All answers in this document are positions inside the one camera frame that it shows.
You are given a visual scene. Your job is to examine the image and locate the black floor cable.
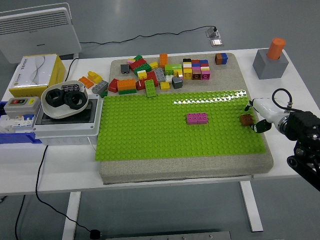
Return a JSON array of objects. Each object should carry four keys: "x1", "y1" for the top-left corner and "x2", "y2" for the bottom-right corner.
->
[{"x1": 79, "y1": 25, "x2": 217, "y2": 46}]

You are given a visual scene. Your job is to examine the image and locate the long light grey brick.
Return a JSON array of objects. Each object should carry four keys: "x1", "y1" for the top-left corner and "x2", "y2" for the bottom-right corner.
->
[
  {"x1": 91, "y1": 80, "x2": 109, "y2": 95},
  {"x1": 153, "y1": 67, "x2": 167, "y2": 82}
]

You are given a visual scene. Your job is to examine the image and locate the orange cylinder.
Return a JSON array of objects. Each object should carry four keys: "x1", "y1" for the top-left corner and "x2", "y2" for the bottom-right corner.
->
[{"x1": 266, "y1": 37, "x2": 287, "y2": 61}]

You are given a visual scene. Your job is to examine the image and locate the grey push-button switch box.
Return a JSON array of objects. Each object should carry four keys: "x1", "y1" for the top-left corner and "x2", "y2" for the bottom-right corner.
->
[{"x1": 3, "y1": 96, "x2": 42, "y2": 119}]

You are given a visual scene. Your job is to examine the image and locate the blue plastic bin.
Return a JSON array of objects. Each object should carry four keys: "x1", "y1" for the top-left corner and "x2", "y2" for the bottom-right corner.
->
[{"x1": 0, "y1": 101, "x2": 43, "y2": 145}]

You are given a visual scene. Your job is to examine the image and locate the grey cube block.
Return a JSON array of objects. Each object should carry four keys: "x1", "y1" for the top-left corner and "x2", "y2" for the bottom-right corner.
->
[{"x1": 252, "y1": 48, "x2": 290, "y2": 81}]

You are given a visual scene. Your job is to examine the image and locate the metal floor socket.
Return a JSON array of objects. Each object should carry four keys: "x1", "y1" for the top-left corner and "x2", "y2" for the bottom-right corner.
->
[{"x1": 205, "y1": 26, "x2": 221, "y2": 39}]

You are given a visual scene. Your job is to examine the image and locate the white panel heater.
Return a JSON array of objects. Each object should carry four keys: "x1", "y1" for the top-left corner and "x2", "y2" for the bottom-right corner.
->
[{"x1": 0, "y1": 2, "x2": 83, "y2": 65}]

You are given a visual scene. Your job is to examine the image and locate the grey-brown mat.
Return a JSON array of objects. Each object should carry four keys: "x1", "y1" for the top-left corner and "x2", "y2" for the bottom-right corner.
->
[{"x1": 99, "y1": 52, "x2": 275, "y2": 186}]

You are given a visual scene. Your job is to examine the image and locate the grey sloped brick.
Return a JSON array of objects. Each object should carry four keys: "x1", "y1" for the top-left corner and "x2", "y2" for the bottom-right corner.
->
[{"x1": 171, "y1": 76, "x2": 184, "y2": 90}]

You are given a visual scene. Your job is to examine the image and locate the flat green studded plate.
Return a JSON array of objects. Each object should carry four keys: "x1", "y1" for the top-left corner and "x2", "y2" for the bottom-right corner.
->
[{"x1": 144, "y1": 79, "x2": 158, "y2": 99}]

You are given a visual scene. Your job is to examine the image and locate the tall orange brick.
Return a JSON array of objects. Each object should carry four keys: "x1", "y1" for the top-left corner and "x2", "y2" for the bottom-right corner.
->
[{"x1": 159, "y1": 53, "x2": 169, "y2": 69}]

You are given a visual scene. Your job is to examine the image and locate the metal floor cover plate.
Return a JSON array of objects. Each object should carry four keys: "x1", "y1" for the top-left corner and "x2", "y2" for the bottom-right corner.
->
[{"x1": 209, "y1": 37, "x2": 224, "y2": 48}]

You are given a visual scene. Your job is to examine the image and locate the long orange brick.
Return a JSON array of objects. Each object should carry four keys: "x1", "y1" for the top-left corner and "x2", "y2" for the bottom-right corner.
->
[{"x1": 116, "y1": 78, "x2": 137, "y2": 92}]

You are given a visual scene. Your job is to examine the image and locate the green studded baseplate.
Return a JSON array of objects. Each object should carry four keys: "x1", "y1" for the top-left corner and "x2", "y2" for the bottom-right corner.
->
[{"x1": 94, "y1": 89, "x2": 267, "y2": 161}]

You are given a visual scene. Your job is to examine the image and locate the red sloped brick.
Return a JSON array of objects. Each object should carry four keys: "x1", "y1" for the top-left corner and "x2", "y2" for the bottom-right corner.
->
[{"x1": 107, "y1": 78, "x2": 120, "y2": 93}]

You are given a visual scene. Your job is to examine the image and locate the long red brick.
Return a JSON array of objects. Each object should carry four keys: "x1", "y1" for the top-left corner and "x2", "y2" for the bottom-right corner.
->
[{"x1": 128, "y1": 58, "x2": 148, "y2": 72}]

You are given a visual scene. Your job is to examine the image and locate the yellow square brick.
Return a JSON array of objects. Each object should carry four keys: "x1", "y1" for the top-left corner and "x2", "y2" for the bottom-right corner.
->
[{"x1": 182, "y1": 67, "x2": 194, "y2": 80}]

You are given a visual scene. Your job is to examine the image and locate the lime green brick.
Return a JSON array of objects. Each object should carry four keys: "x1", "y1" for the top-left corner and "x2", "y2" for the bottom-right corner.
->
[{"x1": 164, "y1": 63, "x2": 183, "y2": 77}]

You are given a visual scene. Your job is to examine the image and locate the yellow white tissue box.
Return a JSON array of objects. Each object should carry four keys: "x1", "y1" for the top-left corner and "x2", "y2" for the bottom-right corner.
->
[{"x1": 9, "y1": 53, "x2": 67, "y2": 98}]

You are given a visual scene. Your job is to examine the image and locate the small black dotted part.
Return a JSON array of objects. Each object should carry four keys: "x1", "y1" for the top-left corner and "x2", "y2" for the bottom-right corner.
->
[{"x1": 61, "y1": 83, "x2": 81, "y2": 93}]

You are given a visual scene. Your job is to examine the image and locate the thin white wire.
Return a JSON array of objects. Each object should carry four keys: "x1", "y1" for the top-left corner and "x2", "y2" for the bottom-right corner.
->
[{"x1": 87, "y1": 136, "x2": 98, "y2": 152}]

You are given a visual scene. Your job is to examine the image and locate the long dark green brick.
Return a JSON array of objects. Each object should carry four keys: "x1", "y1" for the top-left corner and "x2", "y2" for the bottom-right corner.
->
[{"x1": 133, "y1": 63, "x2": 152, "y2": 76}]

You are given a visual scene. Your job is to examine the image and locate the grey junction box clear lid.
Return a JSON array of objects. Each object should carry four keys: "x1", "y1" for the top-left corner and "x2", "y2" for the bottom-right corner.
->
[{"x1": 32, "y1": 94, "x2": 104, "y2": 146}]

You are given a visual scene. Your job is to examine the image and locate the white blue circuit breaker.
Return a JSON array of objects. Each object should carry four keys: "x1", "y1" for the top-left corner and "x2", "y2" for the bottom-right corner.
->
[{"x1": 0, "y1": 113, "x2": 35, "y2": 133}]

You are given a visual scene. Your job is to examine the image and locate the black power cord with plug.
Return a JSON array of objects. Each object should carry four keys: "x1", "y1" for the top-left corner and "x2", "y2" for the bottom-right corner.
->
[{"x1": 34, "y1": 144, "x2": 102, "y2": 240}]

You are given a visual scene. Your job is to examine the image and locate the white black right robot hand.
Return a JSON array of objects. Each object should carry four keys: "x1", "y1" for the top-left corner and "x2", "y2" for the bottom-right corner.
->
[{"x1": 244, "y1": 98, "x2": 286, "y2": 134}]

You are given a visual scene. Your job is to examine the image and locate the white bowl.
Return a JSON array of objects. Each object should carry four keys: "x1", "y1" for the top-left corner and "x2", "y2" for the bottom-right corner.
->
[{"x1": 40, "y1": 79, "x2": 89, "y2": 120}]

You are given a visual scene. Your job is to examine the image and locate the large black hex nut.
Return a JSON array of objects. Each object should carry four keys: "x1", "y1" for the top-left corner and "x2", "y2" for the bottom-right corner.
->
[
  {"x1": 63, "y1": 90, "x2": 86, "y2": 110},
  {"x1": 45, "y1": 88, "x2": 67, "y2": 108}
]

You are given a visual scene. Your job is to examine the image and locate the thin black cable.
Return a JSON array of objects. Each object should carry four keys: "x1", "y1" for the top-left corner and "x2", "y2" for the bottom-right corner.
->
[
  {"x1": 65, "y1": 57, "x2": 80, "y2": 82},
  {"x1": 14, "y1": 194, "x2": 27, "y2": 240}
]

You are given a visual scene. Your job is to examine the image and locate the white table leg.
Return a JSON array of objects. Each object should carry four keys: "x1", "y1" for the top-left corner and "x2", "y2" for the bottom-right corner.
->
[
  {"x1": 61, "y1": 191, "x2": 82, "y2": 240},
  {"x1": 239, "y1": 180, "x2": 264, "y2": 233}
]

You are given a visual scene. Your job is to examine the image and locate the yellow stepped brick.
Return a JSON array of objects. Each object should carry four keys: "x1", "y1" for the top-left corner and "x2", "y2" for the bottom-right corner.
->
[{"x1": 87, "y1": 70, "x2": 104, "y2": 85}]

